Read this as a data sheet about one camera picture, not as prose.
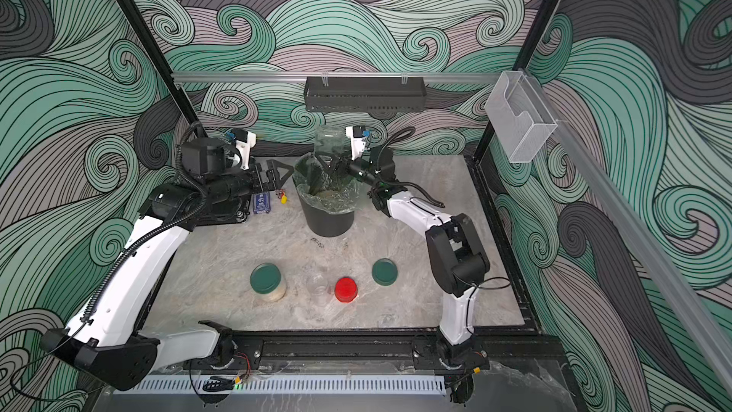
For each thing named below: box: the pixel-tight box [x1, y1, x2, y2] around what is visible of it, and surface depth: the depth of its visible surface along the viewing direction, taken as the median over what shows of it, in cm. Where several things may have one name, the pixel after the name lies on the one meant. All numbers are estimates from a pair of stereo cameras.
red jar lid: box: [334, 276, 359, 304], surface depth 85 cm
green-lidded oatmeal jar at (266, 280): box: [249, 262, 287, 304], surface depth 79 cm
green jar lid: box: [371, 257, 399, 288], surface depth 90 cm
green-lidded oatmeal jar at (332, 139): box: [314, 125, 351, 157], surface depth 77 cm
